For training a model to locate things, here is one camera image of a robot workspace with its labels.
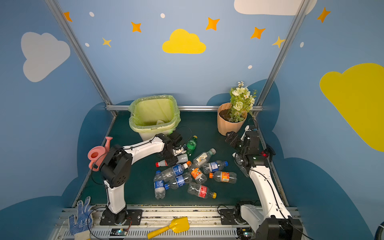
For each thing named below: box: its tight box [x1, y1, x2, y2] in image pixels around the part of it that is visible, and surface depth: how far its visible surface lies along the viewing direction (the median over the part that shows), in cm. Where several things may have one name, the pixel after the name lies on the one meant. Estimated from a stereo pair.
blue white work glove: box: [68, 196, 96, 240], surface depth 73 cm
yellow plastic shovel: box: [147, 216, 190, 239], surface depth 73 cm
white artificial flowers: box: [229, 81, 258, 123], surface depth 95 cm
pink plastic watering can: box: [87, 136, 113, 172], surface depth 88 cm
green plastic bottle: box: [186, 135, 198, 156], surface depth 100 cm
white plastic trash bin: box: [128, 94, 181, 141], surface depth 92 cm
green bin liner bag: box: [128, 95, 181, 132], surface depth 92 cm
